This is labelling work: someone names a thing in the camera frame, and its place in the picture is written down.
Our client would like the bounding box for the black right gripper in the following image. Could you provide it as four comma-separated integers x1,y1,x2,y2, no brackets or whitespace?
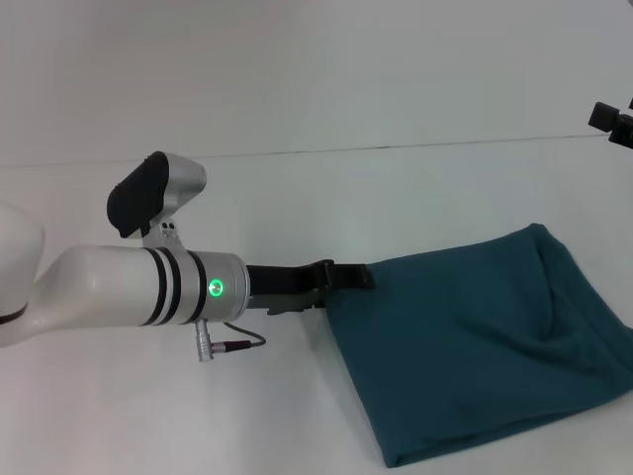
588,97,633,150

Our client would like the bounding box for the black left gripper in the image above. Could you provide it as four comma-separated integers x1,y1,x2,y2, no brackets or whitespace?
244,259,377,317

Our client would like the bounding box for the teal t-shirt with FREE print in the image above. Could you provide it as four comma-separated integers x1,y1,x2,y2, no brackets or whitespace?
323,222,633,442

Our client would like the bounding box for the left arm cable with connector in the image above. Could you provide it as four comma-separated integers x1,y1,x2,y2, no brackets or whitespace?
196,320,268,363

